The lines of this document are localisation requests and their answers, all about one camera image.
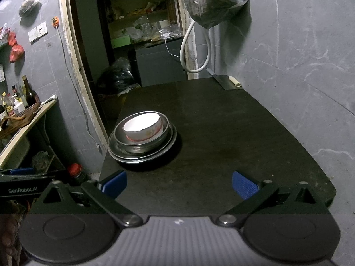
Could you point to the small white ceramic bowl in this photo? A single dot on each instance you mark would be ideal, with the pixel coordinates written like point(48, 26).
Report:
point(138, 123)

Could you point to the black plastic bag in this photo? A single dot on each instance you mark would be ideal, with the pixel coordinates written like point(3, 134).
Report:
point(119, 74)

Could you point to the large white ceramic bowl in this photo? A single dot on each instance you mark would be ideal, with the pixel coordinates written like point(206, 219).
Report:
point(151, 135)

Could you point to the red capped bottle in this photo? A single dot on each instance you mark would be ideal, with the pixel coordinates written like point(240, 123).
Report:
point(76, 171)

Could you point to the cluttered shelf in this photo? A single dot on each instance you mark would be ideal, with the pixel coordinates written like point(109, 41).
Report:
point(144, 16)

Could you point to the green box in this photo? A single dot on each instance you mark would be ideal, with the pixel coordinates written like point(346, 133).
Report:
point(121, 41)

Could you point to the red plastic bag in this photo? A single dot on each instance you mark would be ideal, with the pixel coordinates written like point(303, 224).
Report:
point(17, 53)
point(12, 38)

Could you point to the steel cleaver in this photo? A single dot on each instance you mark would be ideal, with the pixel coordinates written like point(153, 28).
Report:
point(228, 82)

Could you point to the steel bowl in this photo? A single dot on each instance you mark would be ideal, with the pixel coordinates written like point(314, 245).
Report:
point(163, 133)

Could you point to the plastic bag of greens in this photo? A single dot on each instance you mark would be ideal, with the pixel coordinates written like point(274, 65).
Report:
point(213, 0)

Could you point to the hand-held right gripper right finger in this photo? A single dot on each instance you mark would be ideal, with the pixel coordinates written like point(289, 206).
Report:
point(244, 185)

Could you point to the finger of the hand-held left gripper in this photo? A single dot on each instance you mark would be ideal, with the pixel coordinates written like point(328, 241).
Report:
point(25, 178)
point(23, 171)

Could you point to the wooden cutting board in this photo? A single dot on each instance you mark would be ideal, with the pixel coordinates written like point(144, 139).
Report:
point(19, 119)

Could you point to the white wall switch plate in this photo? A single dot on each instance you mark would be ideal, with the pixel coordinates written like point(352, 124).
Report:
point(37, 32)

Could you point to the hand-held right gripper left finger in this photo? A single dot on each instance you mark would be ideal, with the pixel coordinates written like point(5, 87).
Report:
point(115, 183)

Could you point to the person's left hand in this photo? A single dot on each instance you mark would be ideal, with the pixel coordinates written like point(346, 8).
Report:
point(7, 235)

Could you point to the orange wall hook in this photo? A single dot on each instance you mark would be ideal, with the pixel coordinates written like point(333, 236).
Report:
point(55, 22)

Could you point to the hanging dark bag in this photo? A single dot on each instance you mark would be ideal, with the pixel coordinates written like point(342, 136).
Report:
point(29, 5)

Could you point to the white plastic bottle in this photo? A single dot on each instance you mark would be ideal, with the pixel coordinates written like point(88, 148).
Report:
point(18, 107)

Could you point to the dark glass bottle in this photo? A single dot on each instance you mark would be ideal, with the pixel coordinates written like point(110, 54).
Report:
point(30, 94)

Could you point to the wooden counter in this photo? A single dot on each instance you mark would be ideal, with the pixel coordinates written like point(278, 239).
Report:
point(16, 141)

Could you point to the dark cabinet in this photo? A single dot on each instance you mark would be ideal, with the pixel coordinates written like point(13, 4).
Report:
point(160, 63)

